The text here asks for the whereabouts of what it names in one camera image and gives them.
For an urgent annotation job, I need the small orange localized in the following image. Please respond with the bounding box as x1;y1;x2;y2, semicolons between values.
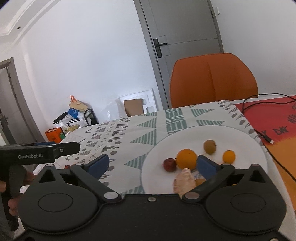
222;150;236;164

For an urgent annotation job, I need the medium orange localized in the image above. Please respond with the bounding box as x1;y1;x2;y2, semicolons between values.
195;178;206;186

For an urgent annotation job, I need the person left hand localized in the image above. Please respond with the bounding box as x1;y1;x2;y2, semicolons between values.
0;170;35;241

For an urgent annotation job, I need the green-yellow small fruit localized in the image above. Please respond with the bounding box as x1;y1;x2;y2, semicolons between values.
203;140;216;155

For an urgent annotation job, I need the large orange on plate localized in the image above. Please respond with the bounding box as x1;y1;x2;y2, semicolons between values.
176;149;198;170

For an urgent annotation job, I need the grey open side door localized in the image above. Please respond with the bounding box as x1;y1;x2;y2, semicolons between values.
1;58;45;145

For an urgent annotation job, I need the white round plate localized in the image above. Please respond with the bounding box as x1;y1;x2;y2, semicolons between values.
141;126;268;194

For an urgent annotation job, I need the patterned white tablecloth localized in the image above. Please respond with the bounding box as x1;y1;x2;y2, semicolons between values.
55;100;295;240

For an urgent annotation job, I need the orange storage box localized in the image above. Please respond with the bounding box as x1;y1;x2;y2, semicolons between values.
45;128;63;144

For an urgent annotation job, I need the black metal rack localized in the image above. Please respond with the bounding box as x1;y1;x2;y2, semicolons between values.
84;108;98;126

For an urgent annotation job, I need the blue plastic bag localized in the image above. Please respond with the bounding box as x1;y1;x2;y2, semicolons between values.
67;108;79;119

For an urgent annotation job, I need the clear plastic bag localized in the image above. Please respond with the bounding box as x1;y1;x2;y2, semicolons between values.
101;99;127;121

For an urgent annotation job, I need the brown paper bag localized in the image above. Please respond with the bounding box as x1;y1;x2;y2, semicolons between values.
69;95;88;111

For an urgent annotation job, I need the brown cardboard piece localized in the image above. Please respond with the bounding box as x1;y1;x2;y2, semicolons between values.
123;99;144;116

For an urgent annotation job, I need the red orange mat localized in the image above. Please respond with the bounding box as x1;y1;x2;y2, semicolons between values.
234;94;296;183

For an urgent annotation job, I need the white foam packaging board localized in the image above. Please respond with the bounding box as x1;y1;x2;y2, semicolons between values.
119;89;157;116

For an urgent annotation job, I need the orange chair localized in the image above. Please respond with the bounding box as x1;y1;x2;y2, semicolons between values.
170;53;258;108

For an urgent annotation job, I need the black door handle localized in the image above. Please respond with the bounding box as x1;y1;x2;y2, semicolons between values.
153;38;168;58

